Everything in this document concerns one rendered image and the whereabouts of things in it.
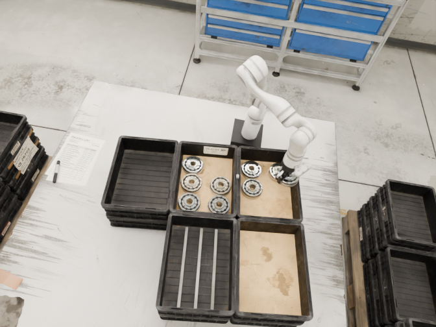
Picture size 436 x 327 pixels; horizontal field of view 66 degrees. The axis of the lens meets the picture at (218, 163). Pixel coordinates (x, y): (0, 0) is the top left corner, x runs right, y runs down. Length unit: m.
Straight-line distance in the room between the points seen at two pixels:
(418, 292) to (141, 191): 1.65
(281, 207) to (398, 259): 0.94
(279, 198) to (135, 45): 2.62
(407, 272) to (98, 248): 1.75
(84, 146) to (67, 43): 2.09
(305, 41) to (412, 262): 2.06
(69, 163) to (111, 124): 0.34
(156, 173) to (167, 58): 2.09
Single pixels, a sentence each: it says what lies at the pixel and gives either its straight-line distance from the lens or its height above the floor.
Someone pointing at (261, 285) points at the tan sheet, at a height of 0.83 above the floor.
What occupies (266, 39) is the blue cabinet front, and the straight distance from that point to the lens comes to 3.37.
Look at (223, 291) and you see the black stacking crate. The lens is 1.48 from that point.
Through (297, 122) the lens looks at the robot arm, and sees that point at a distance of 1.30.
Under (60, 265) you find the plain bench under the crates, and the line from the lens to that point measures 1.74.
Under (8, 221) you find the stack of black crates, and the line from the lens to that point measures 2.54.
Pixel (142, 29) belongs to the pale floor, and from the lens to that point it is 4.04.
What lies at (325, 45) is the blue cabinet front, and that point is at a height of 0.43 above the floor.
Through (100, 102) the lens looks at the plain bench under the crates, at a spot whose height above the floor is 0.70.
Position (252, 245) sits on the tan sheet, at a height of 0.83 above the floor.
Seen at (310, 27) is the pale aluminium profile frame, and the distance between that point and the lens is 3.25.
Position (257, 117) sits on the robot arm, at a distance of 1.75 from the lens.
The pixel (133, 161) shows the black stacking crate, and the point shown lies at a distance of 1.76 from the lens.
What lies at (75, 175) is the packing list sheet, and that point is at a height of 0.70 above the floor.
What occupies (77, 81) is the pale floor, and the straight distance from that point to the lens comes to 3.50.
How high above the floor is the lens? 2.27
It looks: 56 degrees down
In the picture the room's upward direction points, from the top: 8 degrees clockwise
